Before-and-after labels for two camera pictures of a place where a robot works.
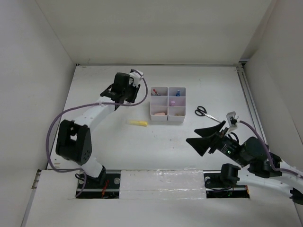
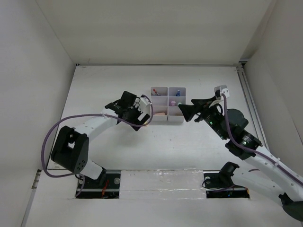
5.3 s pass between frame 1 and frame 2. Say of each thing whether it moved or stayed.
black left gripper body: moved
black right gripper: moved
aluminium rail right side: stayed
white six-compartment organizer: stayed
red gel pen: stayed
